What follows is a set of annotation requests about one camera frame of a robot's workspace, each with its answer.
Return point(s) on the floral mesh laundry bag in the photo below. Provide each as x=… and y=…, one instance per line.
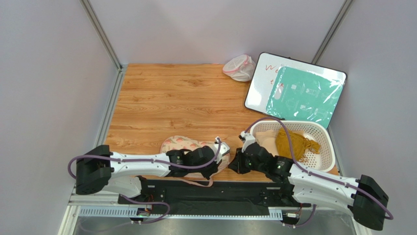
x=182, y=142

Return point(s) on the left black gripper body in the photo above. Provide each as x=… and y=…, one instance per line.
x=206, y=172

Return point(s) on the whiteboard with black frame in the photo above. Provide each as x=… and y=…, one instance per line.
x=264, y=77

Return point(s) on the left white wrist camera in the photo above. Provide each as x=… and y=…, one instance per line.
x=220, y=149

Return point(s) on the white plastic basket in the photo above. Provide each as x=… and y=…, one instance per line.
x=325, y=160

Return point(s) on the teal instruction sheet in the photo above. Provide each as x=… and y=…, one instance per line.
x=302, y=95

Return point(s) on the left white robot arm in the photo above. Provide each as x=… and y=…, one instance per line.
x=100, y=169

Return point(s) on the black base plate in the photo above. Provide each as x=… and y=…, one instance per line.
x=223, y=198

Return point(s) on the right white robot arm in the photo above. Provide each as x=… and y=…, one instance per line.
x=363, y=198

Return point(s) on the white mesh bag pink trim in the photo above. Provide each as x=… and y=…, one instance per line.
x=240, y=68

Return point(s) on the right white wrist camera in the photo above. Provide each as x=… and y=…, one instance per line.
x=247, y=139

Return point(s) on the beige bra in basket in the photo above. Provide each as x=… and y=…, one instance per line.
x=267, y=140

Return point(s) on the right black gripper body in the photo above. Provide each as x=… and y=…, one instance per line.
x=239, y=161

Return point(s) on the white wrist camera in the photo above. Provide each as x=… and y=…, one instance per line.
x=247, y=139
x=220, y=149

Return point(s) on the aluminium rail frame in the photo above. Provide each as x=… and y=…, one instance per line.
x=106, y=204

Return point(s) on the mustard yellow garment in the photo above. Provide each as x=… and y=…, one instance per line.
x=300, y=145

